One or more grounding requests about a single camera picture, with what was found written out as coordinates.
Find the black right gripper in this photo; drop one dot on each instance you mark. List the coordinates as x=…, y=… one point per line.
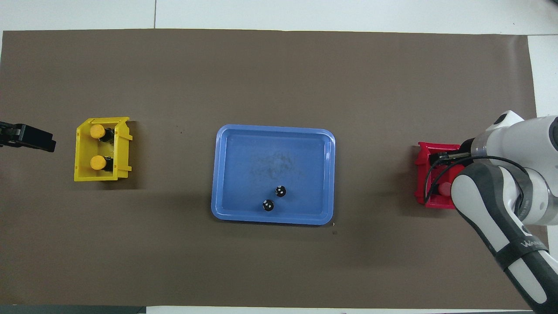
x=467, y=148

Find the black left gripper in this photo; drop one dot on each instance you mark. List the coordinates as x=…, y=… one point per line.
x=9, y=134

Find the red push button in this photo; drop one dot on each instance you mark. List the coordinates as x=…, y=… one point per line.
x=444, y=188

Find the yellow push button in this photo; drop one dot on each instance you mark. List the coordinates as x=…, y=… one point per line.
x=97, y=131
x=97, y=162

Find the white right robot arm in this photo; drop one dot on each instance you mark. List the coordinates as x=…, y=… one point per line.
x=523, y=144

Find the blue plastic tray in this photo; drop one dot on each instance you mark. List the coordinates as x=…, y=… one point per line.
x=244, y=174

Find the red plastic bin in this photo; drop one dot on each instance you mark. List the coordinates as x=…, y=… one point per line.
x=423, y=152

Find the yellow plastic bin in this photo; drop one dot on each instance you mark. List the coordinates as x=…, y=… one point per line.
x=83, y=172

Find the small black cylinder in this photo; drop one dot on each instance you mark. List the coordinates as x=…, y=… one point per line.
x=280, y=191
x=268, y=205

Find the brown paper mat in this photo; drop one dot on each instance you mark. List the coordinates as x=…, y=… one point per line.
x=279, y=78

